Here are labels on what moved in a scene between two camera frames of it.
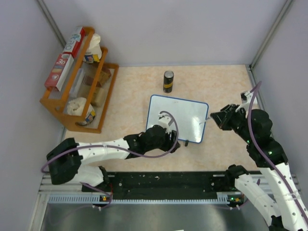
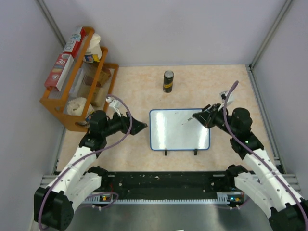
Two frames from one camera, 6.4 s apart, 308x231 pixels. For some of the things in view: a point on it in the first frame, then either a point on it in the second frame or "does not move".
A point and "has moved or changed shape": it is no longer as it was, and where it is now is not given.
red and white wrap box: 74,43 does not move
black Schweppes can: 168,76 does not move
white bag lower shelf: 75,106 does not move
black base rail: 217,182 does not move
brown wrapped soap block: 105,74 does not move
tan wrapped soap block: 99,96 does not move
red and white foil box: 59,71 does not move
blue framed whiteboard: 190,116 has moved or changed shape
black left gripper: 170,144 → 125,121
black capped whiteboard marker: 204,120 has moved or changed shape
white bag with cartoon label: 94,52 does not move
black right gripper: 231,110 → 207,118
